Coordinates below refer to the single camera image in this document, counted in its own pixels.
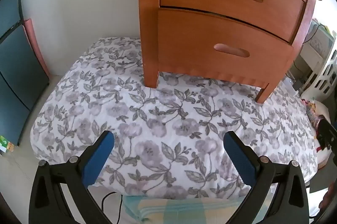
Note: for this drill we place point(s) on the pile of small toys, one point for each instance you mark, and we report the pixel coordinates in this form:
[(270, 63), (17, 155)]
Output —
[(313, 110)]

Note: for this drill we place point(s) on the grey floral blanket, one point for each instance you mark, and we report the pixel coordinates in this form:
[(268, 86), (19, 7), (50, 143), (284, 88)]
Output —
[(158, 121)]

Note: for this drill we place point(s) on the pastel plaid cloth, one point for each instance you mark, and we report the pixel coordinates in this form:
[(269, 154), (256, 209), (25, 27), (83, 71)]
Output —
[(171, 209)]

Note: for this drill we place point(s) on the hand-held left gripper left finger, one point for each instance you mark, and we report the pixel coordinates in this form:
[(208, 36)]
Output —
[(98, 158)]

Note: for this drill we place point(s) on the dark blue cabinet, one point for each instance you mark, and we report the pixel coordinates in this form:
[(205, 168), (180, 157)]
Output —
[(15, 68)]

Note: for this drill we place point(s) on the green printed packet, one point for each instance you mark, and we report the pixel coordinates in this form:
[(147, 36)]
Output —
[(5, 145)]

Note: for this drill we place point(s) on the cream storage box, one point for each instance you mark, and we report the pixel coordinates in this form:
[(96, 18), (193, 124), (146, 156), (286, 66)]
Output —
[(318, 39)]

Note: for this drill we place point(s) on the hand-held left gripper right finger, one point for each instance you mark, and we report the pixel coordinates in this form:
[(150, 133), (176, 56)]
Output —
[(239, 158)]

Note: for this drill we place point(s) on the pink wooden board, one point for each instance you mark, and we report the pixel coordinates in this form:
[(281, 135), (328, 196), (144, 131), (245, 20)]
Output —
[(34, 42)]

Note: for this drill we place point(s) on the white lattice shelf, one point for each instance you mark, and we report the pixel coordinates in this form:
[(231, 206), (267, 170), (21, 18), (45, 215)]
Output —
[(326, 73)]

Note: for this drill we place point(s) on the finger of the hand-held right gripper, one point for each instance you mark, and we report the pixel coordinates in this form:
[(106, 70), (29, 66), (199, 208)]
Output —
[(327, 134)]

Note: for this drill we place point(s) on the wooden nightstand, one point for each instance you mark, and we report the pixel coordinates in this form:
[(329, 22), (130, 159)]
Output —
[(150, 29)]

